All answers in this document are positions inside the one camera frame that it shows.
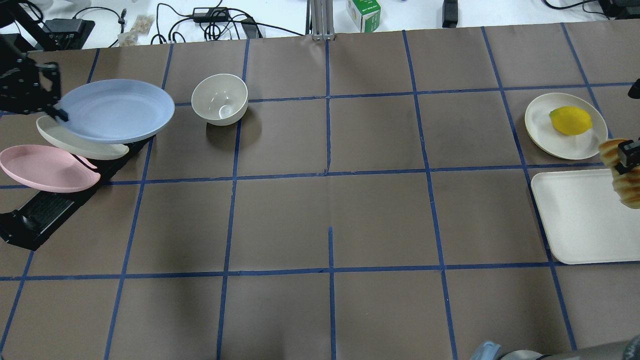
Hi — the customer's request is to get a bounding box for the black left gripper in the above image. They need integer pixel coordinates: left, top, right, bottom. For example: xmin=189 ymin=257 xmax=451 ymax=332
xmin=0 ymin=53 xmax=69 ymax=123

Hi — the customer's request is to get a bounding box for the striped bread roll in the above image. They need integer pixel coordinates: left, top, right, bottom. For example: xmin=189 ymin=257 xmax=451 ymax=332
xmin=598 ymin=138 xmax=640 ymax=210

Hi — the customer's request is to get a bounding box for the light blue round plate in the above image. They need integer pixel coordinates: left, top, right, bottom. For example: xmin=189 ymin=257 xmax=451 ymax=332
xmin=54 ymin=79 xmax=175 ymax=144

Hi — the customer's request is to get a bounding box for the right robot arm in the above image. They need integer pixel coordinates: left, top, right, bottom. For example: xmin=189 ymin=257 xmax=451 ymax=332
xmin=471 ymin=138 xmax=639 ymax=360

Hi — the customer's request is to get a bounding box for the cream round plate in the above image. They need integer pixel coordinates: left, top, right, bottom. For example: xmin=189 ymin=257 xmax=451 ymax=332
xmin=36 ymin=115 xmax=130 ymax=161

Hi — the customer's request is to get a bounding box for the pink round plate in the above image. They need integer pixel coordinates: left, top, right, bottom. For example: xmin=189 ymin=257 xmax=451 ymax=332
xmin=0 ymin=145 xmax=101 ymax=193

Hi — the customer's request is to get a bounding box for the cream plate with lemon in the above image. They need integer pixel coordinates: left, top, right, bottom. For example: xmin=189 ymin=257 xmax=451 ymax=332
xmin=525 ymin=92 xmax=609 ymax=160

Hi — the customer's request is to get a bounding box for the black plate rack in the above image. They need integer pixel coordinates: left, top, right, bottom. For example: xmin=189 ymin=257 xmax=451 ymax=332
xmin=0 ymin=137 xmax=153 ymax=251

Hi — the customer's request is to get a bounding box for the yellow lemon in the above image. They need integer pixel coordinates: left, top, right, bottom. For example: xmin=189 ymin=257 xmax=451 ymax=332
xmin=548 ymin=105 xmax=593 ymax=136

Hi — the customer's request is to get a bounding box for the black device box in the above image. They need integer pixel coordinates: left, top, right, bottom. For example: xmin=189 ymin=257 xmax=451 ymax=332
xmin=42 ymin=18 xmax=96 ymax=51

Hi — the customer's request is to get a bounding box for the white rectangular tray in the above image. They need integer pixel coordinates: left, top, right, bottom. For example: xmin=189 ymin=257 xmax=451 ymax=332
xmin=531 ymin=169 xmax=640 ymax=265

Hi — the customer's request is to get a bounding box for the cream bowl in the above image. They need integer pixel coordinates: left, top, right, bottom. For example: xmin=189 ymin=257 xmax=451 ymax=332
xmin=190 ymin=73 xmax=249 ymax=126

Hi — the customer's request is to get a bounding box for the black power brick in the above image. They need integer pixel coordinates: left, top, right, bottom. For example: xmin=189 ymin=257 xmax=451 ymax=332
xmin=441 ymin=0 xmax=458 ymax=28

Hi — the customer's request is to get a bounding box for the green white carton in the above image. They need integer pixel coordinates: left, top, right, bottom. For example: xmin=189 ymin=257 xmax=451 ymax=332
xmin=346 ymin=0 xmax=382 ymax=34

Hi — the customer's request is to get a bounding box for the black adapter with cable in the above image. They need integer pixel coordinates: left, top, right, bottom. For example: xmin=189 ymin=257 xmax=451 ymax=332
xmin=190 ymin=6 xmax=231 ymax=24

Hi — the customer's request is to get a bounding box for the aluminium frame post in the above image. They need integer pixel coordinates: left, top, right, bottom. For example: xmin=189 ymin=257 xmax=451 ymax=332
xmin=305 ymin=0 xmax=336 ymax=41

